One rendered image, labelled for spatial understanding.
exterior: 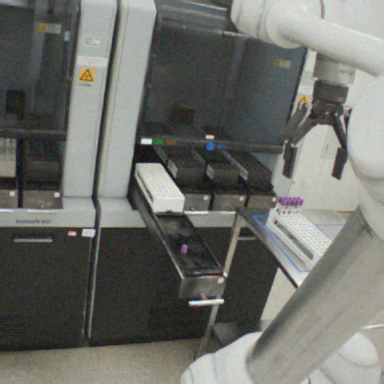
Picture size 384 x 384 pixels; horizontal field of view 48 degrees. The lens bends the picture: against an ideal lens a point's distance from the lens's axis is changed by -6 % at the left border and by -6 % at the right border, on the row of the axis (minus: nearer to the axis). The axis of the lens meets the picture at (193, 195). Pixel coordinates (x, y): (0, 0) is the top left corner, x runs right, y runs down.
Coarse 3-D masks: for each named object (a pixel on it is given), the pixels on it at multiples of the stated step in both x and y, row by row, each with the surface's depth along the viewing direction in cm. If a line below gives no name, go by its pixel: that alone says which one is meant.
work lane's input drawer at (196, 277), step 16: (144, 208) 153; (160, 224) 145; (176, 224) 147; (192, 224) 146; (160, 240) 137; (176, 240) 138; (192, 240) 140; (176, 256) 127; (192, 256) 131; (208, 256) 133; (176, 272) 124; (192, 272) 121; (208, 272) 123; (224, 272) 124; (192, 288) 122; (208, 288) 124; (224, 288) 126; (192, 304) 119; (208, 304) 121
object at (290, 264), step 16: (240, 208) 163; (256, 208) 166; (272, 208) 169; (304, 208) 174; (240, 224) 165; (256, 224) 154; (320, 224) 164; (336, 224) 167; (272, 240) 146; (224, 256) 172; (272, 256) 138; (288, 256) 138; (288, 272) 130; (304, 272) 131; (208, 320) 184; (256, 320) 192; (208, 336) 187; (224, 336) 179; (240, 336) 181
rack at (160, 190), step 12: (144, 168) 168; (156, 168) 171; (144, 180) 160; (156, 180) 160; (168, 180) 164; (144, 192) 160; (156, 192) 151; (168, 192) 153; (156, 204) 148; (168, 204) 149; (180, 204) 151
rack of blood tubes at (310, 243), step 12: (276, 216) 149; (288, 216) 150; (300, 216) 152; (276, 228) 149; (288, 228) 143; (300, 228) 144; (312, 228) 145; (288, 240) 143; (300, 240) 138; (312, 240) 138; (324, 240) 139; (300, 252) 138; (312, 252) 132; (312, 264) 132
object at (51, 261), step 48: (96, 0) 136; (96, 48) 142; (96, 96) 150; (96, 144) 158; (0, 240) 151; (48, 240) 157; (0, 288) 160; (48, 288) 167; (0, 336) 170; (48, 336) 178
